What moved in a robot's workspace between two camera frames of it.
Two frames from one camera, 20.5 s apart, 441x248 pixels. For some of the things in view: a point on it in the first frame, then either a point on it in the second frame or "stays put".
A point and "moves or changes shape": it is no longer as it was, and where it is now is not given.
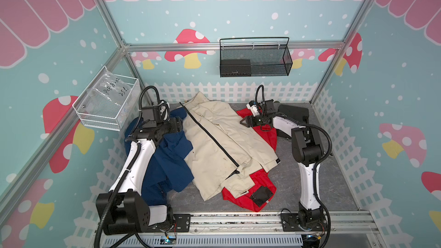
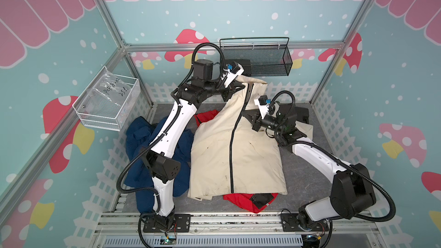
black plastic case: (300, 114) stays put
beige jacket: (224, 150) moves or changes shape
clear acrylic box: (109, 101) stays put
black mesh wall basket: (254, 57) stays put
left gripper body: (169, 127) -> (216, 86)
